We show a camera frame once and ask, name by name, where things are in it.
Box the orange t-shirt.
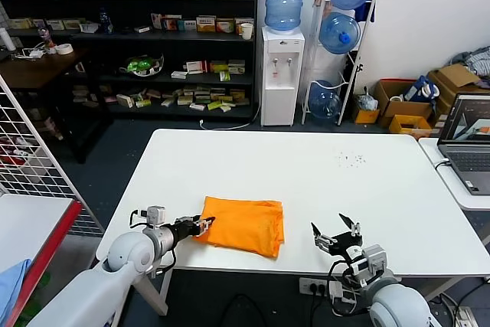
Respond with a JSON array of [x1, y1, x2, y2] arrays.
[[192, 195, 287, 259]]

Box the white table with red edge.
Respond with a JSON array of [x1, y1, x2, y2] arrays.
[[0, 193, 103, 327]]

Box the black tripod stand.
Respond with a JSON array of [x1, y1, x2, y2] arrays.
[[343, 50, 364, 95]]

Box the white water dispenser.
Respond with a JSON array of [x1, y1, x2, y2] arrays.
[[260, 26, 306, 128]]

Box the pink hanging cloth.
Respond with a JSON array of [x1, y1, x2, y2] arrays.
[[312, 0, 333, 18]]

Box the small yellow cardboard box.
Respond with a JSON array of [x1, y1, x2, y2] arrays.
[[351, 106, 381, 125]]

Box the small white side table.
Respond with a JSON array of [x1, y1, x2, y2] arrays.
[[418, 137, 490, 211]]

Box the black shelf unit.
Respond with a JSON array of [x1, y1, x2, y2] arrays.
[[0, 0, 260, 123]]

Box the long white power strip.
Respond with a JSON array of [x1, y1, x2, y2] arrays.
[[299, 277, 341, 297]]

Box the cream medicine box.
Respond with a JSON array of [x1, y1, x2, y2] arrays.
[[116, 93, 136, 110]]

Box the scattered dark crumbs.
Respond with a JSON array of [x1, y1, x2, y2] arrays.
[[335, 152, 368, 169]]

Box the grey plastic bag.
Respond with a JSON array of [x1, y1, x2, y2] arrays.
[[356, 87, 380, 111]]

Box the grey open laptop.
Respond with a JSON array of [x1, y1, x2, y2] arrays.
[[437, 92, 490, 196]]

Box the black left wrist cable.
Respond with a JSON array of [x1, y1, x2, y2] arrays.
[[129, 210, 150, 231]]

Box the light blue cloth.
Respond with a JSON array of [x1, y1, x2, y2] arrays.
[[0, 258, 34, 327]]

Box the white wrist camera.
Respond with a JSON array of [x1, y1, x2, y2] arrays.
[[346, 244, 387, 278], [147, 206, 167, 228]]

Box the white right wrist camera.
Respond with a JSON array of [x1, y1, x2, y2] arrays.
[[346, 244, 387, 278]]

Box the large white table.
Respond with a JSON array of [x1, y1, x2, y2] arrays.
[[95, 129, 490, 316]]

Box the white metal jug rack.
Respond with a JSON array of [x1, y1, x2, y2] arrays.
[[301, 0, 378, 127]]

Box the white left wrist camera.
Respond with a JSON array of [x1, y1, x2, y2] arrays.
[[147, 206, 167, 228]]

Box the white wire grid panel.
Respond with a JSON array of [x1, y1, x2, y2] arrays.
[[0, 73, 105, 236]]

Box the bowl of green fruit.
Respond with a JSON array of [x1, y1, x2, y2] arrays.
[[119, 54, 165, 79]]

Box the clear bottle pink decor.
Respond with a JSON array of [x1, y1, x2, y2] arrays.
[[37, 25, 55, 55]]

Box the multicolour medicine box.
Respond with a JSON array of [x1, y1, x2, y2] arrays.
[[162, 15, 184, 32]]

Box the blue drink bottle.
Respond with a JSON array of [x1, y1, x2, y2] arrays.
[[99, 6, 115, 35]]

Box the pile of grey clothes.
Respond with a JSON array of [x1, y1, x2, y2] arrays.
[[449, 46, 490, 90]]

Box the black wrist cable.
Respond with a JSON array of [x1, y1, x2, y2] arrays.
[[327, 260, 364, 305], [129, 210, 150, 231]]

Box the small white power strip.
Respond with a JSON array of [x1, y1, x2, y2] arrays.
[[452, 305, 478, 323]]

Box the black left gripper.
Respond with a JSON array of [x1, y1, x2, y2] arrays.
[[175, 216, 217, 239]]

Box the blue white shopping bag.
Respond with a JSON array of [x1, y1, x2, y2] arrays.
[[403, 75, 441, 105]]

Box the open yellow cardboard box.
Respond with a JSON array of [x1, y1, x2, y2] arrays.
[[388, 114, 433, 140]]

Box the white adapter with cables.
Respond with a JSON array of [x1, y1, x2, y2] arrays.
[[21, 47, 49, 60]]

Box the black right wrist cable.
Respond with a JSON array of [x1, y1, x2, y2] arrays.
[[327, 260, 364, 305]]

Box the open brown cardboard box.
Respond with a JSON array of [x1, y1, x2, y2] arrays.
[[427, 64, 484, 121]]

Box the white plug-in charger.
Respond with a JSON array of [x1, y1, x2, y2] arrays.
[[328, 283, 356, 304]]

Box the white cylindrical bottle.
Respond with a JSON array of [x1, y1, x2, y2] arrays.
[[0, 28, 17, 52]]

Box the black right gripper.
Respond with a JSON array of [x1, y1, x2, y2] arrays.
[[310, 212, 364, 256]]

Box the white floor plug cable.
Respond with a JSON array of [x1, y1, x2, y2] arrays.
[[198, 106, 263, 131]]

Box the upright blue water jug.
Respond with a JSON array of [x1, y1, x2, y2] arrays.
[[264, 0, 308, 35]]

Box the brown wooden desk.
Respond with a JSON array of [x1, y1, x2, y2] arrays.
[[0, 47, 116, 164]]

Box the red white medicine box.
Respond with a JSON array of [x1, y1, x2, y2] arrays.
[[185, 60, 210, 74]]

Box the dark blue hanging cloth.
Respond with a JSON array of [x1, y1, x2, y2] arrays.
[[354, 0, 378, 24]]

